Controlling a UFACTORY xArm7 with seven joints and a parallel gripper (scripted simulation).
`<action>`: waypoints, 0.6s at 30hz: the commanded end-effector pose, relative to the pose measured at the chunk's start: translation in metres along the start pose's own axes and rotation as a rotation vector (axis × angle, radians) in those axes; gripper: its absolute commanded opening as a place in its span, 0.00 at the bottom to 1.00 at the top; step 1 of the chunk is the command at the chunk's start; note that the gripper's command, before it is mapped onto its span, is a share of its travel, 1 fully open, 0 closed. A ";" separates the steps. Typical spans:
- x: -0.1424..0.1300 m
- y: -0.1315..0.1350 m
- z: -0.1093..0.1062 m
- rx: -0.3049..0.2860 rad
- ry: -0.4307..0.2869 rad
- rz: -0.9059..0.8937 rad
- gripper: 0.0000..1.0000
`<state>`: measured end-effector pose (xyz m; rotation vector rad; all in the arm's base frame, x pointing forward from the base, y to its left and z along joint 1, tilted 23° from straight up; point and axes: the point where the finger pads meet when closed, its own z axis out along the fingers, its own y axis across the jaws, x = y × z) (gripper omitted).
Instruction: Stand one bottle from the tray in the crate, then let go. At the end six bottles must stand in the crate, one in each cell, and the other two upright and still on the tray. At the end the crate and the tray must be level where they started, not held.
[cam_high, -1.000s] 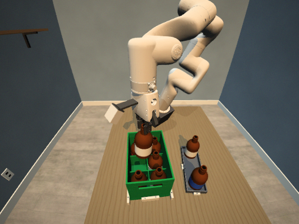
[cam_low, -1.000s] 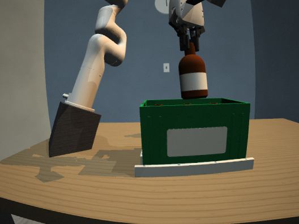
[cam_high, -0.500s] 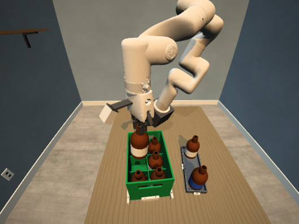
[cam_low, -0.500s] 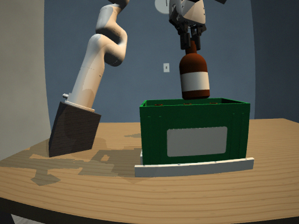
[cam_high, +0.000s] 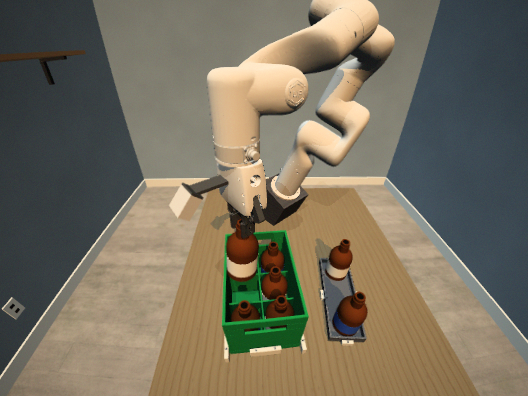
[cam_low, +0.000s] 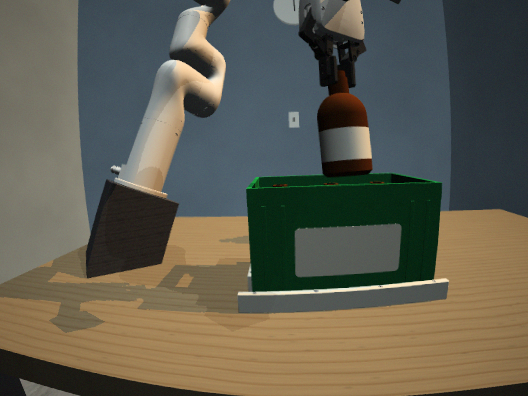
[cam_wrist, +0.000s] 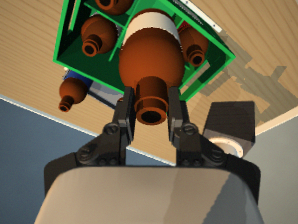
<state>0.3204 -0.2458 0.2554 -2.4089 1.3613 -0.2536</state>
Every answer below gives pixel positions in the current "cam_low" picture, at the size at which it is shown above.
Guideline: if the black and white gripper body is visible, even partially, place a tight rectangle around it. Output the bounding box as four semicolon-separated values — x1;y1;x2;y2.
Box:
299;0;364;49

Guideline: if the dark green crate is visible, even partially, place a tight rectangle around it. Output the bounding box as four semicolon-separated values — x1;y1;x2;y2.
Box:
248;173;442;292

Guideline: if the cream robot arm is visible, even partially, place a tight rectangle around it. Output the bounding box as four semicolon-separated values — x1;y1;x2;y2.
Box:
111;0;230;198

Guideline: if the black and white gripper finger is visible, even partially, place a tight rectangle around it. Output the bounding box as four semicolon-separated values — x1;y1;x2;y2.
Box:
336;40;366;88
299;7;338;87

